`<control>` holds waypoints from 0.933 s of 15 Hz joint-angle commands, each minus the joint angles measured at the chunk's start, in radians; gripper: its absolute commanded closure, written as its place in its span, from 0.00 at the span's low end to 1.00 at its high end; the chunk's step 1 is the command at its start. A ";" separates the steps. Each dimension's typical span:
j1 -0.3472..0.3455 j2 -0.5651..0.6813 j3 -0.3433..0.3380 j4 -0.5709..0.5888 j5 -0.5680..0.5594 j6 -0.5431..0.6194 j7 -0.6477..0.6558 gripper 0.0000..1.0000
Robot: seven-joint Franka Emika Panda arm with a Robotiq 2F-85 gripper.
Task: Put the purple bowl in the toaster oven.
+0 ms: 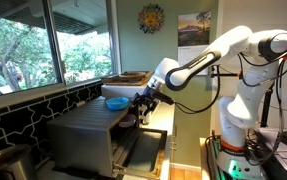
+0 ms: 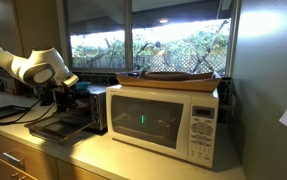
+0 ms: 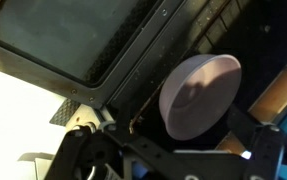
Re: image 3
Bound purple bowl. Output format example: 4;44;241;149
158;53;243;142

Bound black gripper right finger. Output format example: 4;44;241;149
226;104;287;180

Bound glass toaster oven door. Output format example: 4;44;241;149
0;0;188;110

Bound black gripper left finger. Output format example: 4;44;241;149
44;101;191;180

